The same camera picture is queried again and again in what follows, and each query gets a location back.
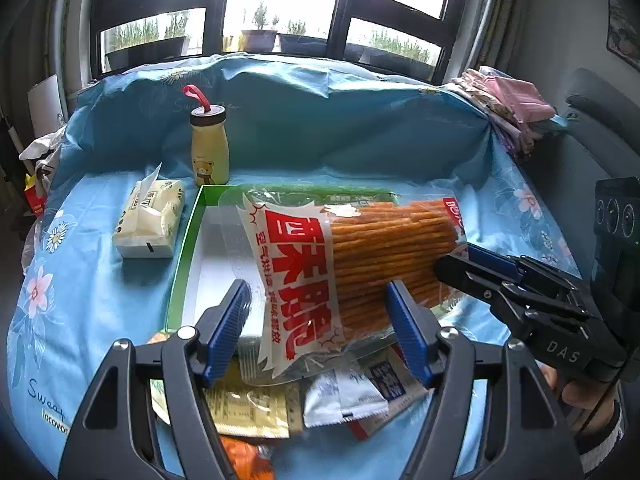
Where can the blue floral blanket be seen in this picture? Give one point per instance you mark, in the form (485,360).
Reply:
(350,135)

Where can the red carton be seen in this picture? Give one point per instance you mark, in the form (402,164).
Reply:
(36,197)

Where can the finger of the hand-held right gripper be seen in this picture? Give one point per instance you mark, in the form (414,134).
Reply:
(495,260)
(475,280)

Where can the white snack packet blue label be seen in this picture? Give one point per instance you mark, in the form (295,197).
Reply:
(387,377)

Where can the long dark planter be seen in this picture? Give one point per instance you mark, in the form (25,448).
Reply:
(302,44)
(385,55)
(145,50)

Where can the patterned curtain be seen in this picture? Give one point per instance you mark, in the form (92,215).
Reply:
(500,20)

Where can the person's right hand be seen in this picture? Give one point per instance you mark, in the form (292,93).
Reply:
(575,400)

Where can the dark framed wall picture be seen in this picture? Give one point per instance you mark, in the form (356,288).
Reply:
(625,25)

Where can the dark chair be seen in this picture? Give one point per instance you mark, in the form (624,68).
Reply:
(590,125)

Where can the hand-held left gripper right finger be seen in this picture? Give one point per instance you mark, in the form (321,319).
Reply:
(405,325)

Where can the orange snack packet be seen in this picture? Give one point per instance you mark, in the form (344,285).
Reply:
(245,460)

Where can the black framed window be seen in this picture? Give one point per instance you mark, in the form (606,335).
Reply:
(340,5)

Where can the green cardboard box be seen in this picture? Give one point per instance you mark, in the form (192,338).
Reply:
(212,260)

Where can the pale yellow tissue pack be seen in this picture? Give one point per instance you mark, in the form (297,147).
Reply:
(150,220)

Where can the person's right forearm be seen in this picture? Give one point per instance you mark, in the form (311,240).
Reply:
(602,445)

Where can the yellow bear bottle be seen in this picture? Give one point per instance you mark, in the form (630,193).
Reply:
(210,150)

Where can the pale yellow snack packet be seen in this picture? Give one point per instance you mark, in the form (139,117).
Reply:
(250,410)

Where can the white paper roll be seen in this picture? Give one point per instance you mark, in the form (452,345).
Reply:
(47,107)

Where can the clear bag of orange sticks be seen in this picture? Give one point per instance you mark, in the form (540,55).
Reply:
(380,240)

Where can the small white-blue snack packet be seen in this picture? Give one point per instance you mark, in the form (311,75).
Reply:
(340,395)

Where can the round potted plant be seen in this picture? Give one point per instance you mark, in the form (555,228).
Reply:
(259,40)

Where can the pile of folded clothes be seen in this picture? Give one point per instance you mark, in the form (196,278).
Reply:
(510,105)

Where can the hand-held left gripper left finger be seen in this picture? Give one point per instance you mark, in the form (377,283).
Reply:
(230,320)

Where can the white plastic bag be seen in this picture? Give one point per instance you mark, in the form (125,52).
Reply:
(42,152)

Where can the grey curtain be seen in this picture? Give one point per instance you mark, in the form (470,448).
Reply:
(70,35)

